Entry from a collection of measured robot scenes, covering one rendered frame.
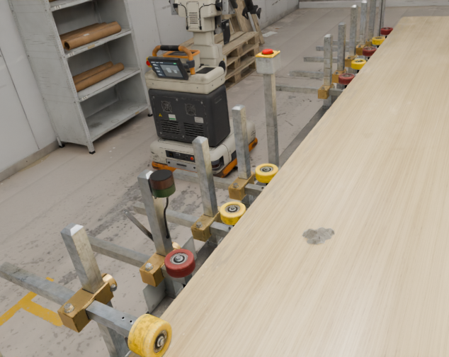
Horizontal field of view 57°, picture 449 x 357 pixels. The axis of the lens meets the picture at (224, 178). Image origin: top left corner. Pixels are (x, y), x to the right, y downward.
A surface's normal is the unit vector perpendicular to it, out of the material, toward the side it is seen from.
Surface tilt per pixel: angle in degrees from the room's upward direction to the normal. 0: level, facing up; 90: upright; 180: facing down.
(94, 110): 90
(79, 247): 90
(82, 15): 90
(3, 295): 0
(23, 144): 90
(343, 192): 0
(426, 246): 0
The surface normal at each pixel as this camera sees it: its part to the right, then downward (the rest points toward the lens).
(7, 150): 0.87, 0.18
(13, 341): -0.11, -0.84
